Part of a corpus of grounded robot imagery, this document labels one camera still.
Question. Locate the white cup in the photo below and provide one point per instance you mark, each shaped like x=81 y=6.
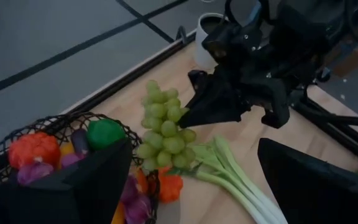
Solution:
x=202 y=53

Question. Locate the purple toy grape bunch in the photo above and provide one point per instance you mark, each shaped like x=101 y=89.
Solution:
x=138 y=208

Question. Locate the yellow toy fruit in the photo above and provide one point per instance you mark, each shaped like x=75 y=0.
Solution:
x=119 y=216

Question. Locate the red yellow toy mango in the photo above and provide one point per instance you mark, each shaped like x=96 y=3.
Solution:
x=66 y=149

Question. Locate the green toy bell pepper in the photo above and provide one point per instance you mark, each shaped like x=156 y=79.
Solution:
x=104 y=133

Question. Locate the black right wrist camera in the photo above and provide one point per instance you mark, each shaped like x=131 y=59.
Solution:
x=228 y=43

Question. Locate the orange toy bell pepper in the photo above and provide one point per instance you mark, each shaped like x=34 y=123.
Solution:
x=33 y=149
x=170 y=186

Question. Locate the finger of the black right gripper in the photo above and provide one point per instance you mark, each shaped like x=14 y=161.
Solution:
x=280 y=115
x=219 y=102

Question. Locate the dark purple toy eggplant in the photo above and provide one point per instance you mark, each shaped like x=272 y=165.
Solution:
x=79 y=140

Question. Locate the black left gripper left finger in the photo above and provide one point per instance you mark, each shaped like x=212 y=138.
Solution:
x=57 y=202

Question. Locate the green toy grape bunch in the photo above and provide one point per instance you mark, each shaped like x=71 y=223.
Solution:
x=166 y=143

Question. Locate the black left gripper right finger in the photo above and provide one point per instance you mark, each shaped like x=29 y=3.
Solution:
x=322 y=199

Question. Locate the orange toy fruit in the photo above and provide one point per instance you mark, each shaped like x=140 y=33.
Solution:
x=141 y=182

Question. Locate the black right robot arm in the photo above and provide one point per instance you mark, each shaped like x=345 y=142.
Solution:
x=353 y=18

